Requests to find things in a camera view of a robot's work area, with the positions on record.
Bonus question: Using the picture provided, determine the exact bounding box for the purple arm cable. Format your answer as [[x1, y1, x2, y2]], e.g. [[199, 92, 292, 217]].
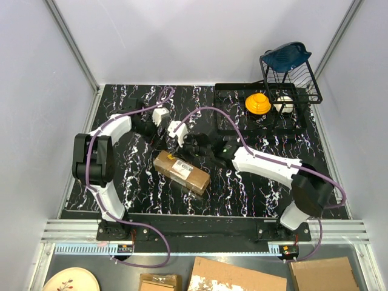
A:
[[85, 86, 175, 269], [179, 107, 347, 243]]

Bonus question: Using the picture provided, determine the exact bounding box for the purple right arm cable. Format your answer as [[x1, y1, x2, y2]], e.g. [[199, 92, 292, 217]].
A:
[[179, 107, 347, 243]]

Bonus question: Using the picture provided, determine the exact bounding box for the flat cardboard sheet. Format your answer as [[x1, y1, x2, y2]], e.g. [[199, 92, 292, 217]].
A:
[[187, 257, 287, 290]]

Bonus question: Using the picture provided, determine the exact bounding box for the black wire dish rack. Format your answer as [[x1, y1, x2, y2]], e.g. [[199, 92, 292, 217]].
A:
[[259, 56, 323, 107]]

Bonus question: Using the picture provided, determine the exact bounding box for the black drain tray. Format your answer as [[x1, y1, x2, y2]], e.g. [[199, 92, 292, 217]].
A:
[[213, 81, 309, 136]]

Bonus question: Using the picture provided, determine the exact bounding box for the yellow plastic cup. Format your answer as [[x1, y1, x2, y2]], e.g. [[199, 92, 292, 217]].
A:
[[245, 93, 271, 115]]

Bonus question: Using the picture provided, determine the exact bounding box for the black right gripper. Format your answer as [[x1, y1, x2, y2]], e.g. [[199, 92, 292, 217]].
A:
[[172, 132, 212, 164]]

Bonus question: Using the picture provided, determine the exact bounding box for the brown cardboard express box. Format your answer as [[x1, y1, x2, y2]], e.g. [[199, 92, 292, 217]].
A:
[[153, 150, 210, 195]]

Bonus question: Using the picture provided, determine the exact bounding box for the white small cup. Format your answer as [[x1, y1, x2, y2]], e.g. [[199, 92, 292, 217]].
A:
[[273, 95, 294, 114]]

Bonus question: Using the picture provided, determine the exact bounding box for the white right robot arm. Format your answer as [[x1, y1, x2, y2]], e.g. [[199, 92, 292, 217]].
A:
[[178, 134, 333, 241]]

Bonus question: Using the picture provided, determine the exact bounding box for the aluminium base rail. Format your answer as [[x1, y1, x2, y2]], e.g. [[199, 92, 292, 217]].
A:
[[36, 218, 304, 255]]

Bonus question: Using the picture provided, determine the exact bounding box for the patterned ceramic plate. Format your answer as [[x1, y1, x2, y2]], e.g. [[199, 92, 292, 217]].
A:
[[42, 267, 100, 291]]

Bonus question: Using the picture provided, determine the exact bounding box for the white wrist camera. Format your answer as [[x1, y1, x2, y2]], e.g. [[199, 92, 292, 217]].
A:
[[167, 121, 188, 147], [152, 107, 170, 126]]

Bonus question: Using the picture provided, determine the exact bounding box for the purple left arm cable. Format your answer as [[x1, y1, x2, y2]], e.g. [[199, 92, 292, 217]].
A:
[[85, 86, 175, 269]]

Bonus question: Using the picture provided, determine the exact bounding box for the small cardboard box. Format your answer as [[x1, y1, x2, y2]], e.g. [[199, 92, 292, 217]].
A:
[[139, 273, 182, 291]]

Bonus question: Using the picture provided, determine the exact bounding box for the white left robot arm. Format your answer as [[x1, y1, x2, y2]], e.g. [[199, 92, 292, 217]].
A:
[[72, 106, 169, 240]]

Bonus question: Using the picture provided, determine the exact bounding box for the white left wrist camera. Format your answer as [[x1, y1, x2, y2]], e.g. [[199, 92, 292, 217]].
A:
[[152, 107, 170, 126]]

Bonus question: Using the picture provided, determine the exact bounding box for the cardboard box at corner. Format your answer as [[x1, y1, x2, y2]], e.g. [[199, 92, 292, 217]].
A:
[[289, 257, 360, 291]]

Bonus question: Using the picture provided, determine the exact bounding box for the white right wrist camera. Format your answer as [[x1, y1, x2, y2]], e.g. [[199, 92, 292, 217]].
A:
[[167, 121, 188, 147]]

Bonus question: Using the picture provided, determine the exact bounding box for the blue bowl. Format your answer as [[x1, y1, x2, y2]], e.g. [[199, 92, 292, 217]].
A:
[[266, 42, 312, 72]]

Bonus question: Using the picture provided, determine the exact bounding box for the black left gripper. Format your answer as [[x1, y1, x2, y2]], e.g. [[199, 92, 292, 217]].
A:
[[132, 114, 169, 150]]

